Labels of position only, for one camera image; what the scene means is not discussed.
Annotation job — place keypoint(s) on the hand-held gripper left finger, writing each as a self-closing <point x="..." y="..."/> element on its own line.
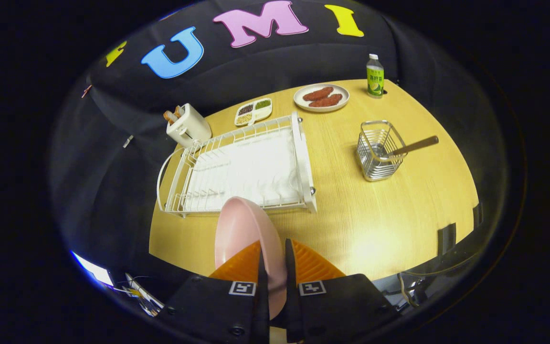
<point x="264" y="296"/>

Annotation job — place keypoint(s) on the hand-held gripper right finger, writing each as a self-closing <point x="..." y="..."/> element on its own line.
<point x="290" y="296"/>

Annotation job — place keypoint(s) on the pink plate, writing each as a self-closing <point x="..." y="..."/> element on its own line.
<point x="244" y="229"/>

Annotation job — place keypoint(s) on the white plate with meat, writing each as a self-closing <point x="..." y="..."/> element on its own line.
<point x="343" y="91"/>

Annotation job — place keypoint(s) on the white toaster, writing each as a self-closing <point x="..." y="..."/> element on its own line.
<point x="191" y="126"/>

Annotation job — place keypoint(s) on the white divided bean tray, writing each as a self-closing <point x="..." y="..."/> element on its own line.
<point x="253" y="111"/>

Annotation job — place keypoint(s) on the red-brown meat piece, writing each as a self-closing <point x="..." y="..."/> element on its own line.
<point x="326" y="100"/>
<point x="318" y="93"/>

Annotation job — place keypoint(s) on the toasted bread slice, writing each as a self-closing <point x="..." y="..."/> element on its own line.
<point x="170" y="116"/>
<point x="178" y="111"/>

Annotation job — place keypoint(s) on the white cloth clip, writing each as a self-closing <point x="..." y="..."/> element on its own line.
<point x="128" y="141"/>

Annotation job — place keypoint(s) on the green label drink bottle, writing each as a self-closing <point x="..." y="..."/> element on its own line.
<point x="375" y="79"/>

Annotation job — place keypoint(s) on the pink cloth clip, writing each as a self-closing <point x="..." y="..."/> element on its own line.
<point x="86" y="91"/>

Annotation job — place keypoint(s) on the black table edge bracket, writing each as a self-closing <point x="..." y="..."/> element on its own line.
<point x="477" y="216"/>
<point x="447" y="237"/>

